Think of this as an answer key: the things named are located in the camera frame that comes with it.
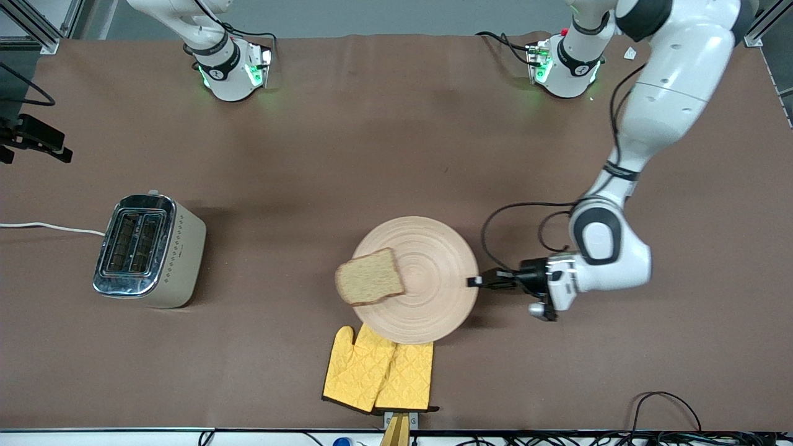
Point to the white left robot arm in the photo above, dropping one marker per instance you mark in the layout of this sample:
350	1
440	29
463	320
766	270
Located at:
675	80

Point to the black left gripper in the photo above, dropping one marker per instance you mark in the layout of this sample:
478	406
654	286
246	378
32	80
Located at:
530	274

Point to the chrome two-slot toaster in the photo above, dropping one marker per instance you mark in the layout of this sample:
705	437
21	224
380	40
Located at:
179	260

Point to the brown bread slice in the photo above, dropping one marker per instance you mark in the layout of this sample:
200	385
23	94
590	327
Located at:
370	279

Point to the round wooden plate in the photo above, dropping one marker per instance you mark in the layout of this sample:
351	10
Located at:
433	285

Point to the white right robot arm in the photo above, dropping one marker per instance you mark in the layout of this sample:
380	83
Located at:
217	68

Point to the black clamp mount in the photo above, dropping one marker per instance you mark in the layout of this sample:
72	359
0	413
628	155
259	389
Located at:
37	136

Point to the small white paper tag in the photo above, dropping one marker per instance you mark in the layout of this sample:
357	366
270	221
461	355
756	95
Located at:
630	54

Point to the aluminium frame profile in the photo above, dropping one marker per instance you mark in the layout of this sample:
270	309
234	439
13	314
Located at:
753	38
49	44

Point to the wooden stick with bracket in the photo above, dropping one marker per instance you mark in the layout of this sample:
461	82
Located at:
396	433

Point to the yellow quilted oven mitt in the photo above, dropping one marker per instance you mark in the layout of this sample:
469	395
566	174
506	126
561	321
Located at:
356	371
409	378

